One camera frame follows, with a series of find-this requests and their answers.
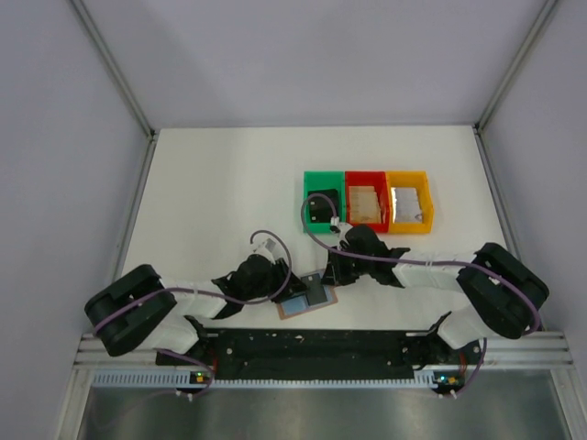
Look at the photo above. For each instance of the grey cable duct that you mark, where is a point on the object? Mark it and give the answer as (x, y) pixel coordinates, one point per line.
(187, 380)

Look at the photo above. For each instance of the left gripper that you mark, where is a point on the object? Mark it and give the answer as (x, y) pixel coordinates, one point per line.
(281, 270)

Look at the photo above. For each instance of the black cards stack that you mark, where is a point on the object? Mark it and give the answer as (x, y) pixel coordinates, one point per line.
(319, 206)

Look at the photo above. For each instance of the brown leather card holder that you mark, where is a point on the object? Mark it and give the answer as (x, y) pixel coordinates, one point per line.
(297, 305)

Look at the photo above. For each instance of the silver cards stack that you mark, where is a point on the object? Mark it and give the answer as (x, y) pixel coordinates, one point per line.
(406, 206)

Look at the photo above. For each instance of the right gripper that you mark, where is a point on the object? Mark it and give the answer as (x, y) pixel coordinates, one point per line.
(335, 274)

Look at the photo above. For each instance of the aluminium frame profile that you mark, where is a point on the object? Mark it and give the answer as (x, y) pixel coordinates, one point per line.
(108, 60)

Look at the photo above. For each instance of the gold cards stack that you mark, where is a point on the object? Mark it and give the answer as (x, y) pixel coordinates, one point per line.
(364, 207)

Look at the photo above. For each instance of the red plastic bin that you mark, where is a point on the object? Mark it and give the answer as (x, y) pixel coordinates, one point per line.
(377, 179)

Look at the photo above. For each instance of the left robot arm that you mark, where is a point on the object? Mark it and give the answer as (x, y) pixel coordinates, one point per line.
(144, 310)

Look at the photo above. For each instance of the yellow plastic bin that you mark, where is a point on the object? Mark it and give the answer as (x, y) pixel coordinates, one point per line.
(416, 179)

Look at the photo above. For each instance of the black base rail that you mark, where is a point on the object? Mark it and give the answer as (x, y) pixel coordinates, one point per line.
(271, 354)

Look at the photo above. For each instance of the green plastic bin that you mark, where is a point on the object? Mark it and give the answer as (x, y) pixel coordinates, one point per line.
(319, 180)

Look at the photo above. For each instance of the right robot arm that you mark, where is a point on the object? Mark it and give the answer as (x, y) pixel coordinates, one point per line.
(504, 296)

